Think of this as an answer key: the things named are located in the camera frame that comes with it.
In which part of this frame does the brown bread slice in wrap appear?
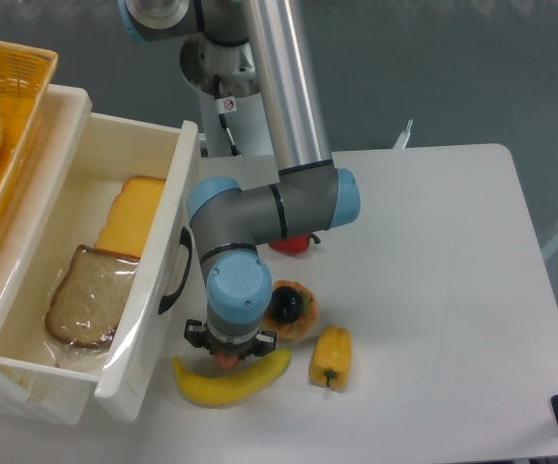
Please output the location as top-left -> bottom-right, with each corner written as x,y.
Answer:
44,246 -> 139,349

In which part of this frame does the white plastic drawer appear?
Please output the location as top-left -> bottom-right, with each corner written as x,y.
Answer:
0,85 -> 200,424

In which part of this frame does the yellow bell pepper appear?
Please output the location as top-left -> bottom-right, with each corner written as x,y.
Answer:
308,326 -> 352,392

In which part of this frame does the black cable on pedestal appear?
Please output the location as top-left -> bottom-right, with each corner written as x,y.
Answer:
212,74 -> 241,157

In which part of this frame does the white drawer cabinet housing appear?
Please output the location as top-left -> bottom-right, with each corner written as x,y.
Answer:
0,366 -> 92,425

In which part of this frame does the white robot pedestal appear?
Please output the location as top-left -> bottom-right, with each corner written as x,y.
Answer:
178,38 -> 279,160

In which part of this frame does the yellow banana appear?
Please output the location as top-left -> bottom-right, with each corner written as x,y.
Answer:
172,349 -> 292,408

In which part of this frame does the brown egg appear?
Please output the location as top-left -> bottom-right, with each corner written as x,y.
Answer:
215,353 -> 240,372

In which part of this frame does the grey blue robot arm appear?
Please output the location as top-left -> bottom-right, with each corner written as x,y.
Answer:
119,1 -> 361,359

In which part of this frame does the red bell pepper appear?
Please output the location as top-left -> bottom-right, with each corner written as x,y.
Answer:
269,233 -> 321,256

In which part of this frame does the toy pizza with olive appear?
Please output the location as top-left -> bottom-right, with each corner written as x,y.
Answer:
262,279 -> 319,341

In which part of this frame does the black drawer handle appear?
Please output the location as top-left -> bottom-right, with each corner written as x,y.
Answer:
158,226 -> 192,315

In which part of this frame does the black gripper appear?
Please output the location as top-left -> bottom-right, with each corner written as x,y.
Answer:
184,319 -> 277,360

